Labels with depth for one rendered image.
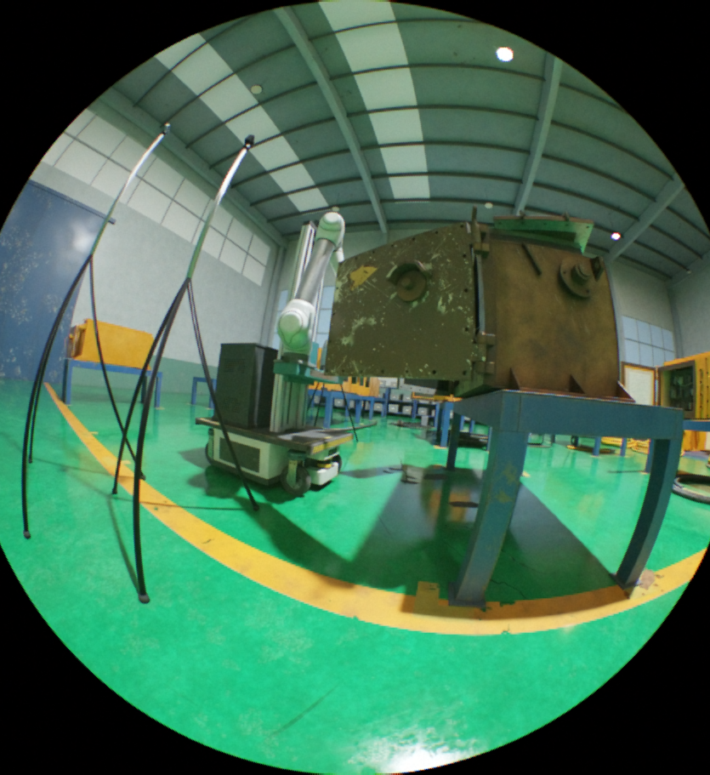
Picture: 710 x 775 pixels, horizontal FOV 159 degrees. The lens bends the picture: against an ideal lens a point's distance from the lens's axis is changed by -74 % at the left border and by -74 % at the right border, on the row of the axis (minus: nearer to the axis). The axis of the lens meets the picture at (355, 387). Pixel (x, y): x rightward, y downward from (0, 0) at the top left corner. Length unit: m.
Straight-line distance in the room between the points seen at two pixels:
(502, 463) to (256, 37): 9.33
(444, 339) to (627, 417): 0.63
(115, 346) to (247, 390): 3.55
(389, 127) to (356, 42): 3.26
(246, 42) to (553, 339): 9.23
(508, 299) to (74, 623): 1.56
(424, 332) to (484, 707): 1.03
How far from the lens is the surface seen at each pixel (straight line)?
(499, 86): 9.17
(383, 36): 8.52
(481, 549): 0.76
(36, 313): 8.41
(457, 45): 8.65
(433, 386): 2.02
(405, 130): 9.68
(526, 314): 0.97
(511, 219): 1.17
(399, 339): 0.89
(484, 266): 0.90
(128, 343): 4.88
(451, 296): 0.85
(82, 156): 10.35
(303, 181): 11.72
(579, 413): 0.75
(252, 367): 1.56
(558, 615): 0.95
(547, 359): 0.96
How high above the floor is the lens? 0.58
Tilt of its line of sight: 2 degrees up
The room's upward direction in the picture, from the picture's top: 6 degrees clockwise
